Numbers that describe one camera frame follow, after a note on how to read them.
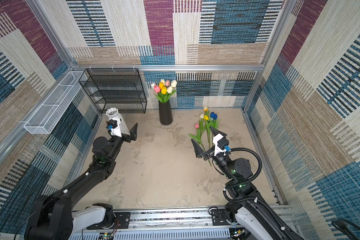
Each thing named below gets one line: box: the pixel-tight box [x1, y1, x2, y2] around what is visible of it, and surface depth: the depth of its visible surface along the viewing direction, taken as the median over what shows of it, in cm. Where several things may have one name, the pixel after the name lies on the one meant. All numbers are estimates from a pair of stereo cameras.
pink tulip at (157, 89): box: [154, 85, 161, 93], surface depth 91 cm
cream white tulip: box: [171, 79, 178, 88], surface depth 92 cm
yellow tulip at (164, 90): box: [161, 86, 167, 95], surface depth 91 cm
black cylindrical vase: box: [158, 99, 173, 126], surface depth 107 cm
